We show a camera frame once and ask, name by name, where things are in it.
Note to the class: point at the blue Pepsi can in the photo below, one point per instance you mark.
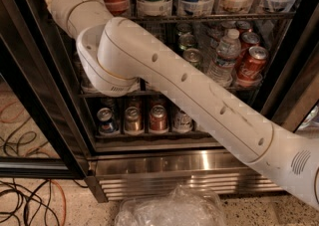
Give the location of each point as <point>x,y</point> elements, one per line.
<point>107,122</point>

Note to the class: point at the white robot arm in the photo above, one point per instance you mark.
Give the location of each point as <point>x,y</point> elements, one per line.
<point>115,52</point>

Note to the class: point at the red can bottom shelf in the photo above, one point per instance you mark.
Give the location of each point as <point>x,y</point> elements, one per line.
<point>158,119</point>

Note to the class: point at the red Coca-Cola can behind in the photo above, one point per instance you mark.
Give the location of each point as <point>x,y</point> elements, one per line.
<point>247,39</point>

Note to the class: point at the glass fridge door left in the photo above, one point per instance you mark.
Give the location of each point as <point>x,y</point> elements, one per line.
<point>30,145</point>

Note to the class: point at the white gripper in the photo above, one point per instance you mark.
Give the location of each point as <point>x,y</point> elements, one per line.
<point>61,1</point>

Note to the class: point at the green soda can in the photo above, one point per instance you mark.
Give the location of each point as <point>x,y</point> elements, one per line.
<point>193,56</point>

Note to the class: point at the red coca-cola can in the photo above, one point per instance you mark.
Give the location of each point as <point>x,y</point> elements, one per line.
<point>251,65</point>
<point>247,39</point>

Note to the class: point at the red Coca-Cola can front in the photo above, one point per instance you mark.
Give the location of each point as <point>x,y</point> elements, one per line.
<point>251,65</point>

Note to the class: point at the clear plastic bag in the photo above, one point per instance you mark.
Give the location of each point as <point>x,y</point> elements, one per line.
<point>181,207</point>

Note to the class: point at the clear water bottle middle shelf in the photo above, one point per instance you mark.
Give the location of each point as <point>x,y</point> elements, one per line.
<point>224,58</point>

